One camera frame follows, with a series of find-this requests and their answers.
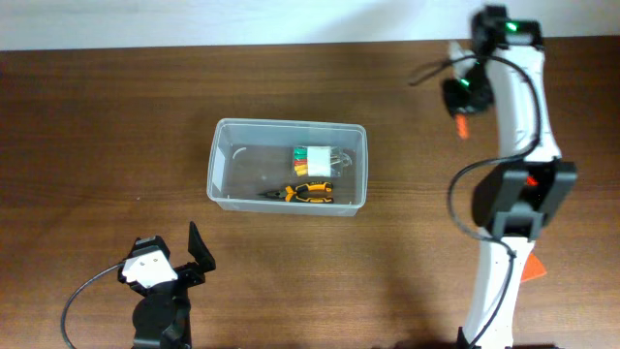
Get orange bit holder strip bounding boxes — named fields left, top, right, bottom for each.
left=454, top=114, right=470, bottom=141

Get orange black long-nose pliers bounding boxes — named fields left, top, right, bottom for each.
left=261, top=181, right=334, bottom=204

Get screwdriver set clear pack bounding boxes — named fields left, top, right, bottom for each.
left=293, top=146, right=353, bottom=177

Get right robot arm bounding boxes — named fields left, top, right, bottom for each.
left=442, top=5, right=577, bottom=348

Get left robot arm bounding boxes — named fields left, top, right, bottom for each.
left=117, top=222, right=216, bottom=349

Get clear plastic container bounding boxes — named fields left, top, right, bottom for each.
left=206, top=118, right=368, bottom=216

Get red handled side cutters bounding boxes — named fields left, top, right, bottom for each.
left=526, top=175, right=539, bottom=187

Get orange scraper wooden handle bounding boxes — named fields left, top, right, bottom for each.
left=520, top=253, right=547, bottom=283

